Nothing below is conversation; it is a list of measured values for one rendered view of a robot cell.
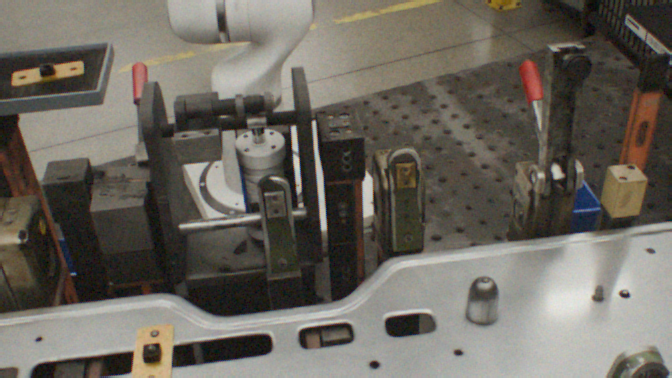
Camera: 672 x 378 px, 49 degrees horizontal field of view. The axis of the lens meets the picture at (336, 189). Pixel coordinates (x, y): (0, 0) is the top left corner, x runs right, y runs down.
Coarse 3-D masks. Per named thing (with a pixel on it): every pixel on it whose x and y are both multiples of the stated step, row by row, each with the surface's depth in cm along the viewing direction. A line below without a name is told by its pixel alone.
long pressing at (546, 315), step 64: (448, 256) 85; (512, 256) 85; (576, 256) 84; (640, 256) 84; (0, 320) 80; (64, 320) 80; (128, 320) 79; (192, 320) 79; (256, 320) 78; (320, 320) 78; (384, 320) 78; (448, 320) 77; (512, 320) 77; (576, 320) 76; (640, 320) 76
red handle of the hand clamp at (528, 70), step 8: (528, 64) 90; (520, 72) 91; (528, 72) 90; (536, 72) 90; (528, 80) 90; (536, 80) 90; (528, 88) 90; (536, 88) 89; (528, 96) 90; (536, 96) 89; (528, 104) 90; (536, 104) 89; (536, 112) 89; (536, 120) 88; (536, 128) 89; (552, 160) 86; (560, 160) 87; (552, 168) 86; (560, 168) 86; (552, 176) 86; (560, 176) 86
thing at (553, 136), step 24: (552, 48) 79; (576, 48) 79; (552, 72) 79; (576, 72) 77; (552, 96) 81; (576, 96) 81; (552, 120) 82; (576, 120) 82; (552, 144) 83; (576, 144) 84
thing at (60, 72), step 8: (48, 64) 91; (64, 64) 93; (72, 64) 93; (80, 64) 93; (16, 72) 92; (24, 72) 92; (32, 72) 92; (40, 72) 90; (48, 72) 90; (56, 72) 91; (64, 72) 91; (72, 72) 91; (80, 72) 91; (16, 80) 90; (24, 80) 90; (32, 80) 90; (40, 80) 90; (48, 80) 90; (56, 80) 90
